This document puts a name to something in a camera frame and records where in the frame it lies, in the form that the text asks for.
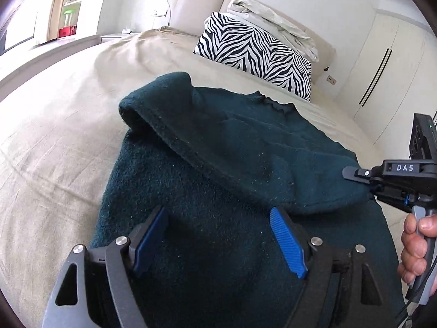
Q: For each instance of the clear container with green lid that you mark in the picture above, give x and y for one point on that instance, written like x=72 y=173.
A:
x=68 y=18

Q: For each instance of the dark teal knit sweater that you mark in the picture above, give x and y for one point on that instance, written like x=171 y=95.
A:
x=222 y=150

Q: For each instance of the plain wall socket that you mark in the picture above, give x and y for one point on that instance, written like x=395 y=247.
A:
x=331 y=80

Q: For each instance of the zebra print pillow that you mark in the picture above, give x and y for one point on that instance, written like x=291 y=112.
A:
x=252 y=51

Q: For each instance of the white nightstand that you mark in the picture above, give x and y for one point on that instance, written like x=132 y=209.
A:
x=116 y=37

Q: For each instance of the bed with beige sheet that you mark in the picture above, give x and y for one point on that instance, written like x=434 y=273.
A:
x=68 y=126

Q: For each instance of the white window ledge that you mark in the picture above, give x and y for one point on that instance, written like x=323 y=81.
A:
x=44 y=58

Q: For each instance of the red box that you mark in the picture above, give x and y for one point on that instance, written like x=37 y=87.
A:
x=66 y=31

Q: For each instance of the black framed window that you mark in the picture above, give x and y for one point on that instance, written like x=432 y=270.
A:
x=18 y=27

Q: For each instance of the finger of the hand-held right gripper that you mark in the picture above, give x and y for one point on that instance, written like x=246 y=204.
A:
x=355 y=173

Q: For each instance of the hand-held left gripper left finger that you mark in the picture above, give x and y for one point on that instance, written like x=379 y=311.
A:
x=150 y=242

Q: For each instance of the person's right hand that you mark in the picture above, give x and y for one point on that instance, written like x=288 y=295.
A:
x=411 y=252

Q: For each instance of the beige curtain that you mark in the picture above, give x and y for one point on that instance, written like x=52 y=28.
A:
x=47 y=6

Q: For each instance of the white wardrobe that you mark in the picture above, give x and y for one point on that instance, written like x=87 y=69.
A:
x=406 y=61

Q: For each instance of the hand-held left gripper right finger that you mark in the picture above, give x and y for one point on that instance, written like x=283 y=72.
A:
x=286 y=242

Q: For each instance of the wall socket with plug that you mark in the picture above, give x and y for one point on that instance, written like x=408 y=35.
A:
x=159 y=13

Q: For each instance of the beige padded headboard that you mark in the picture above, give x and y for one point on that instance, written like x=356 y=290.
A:
x=194 y=3

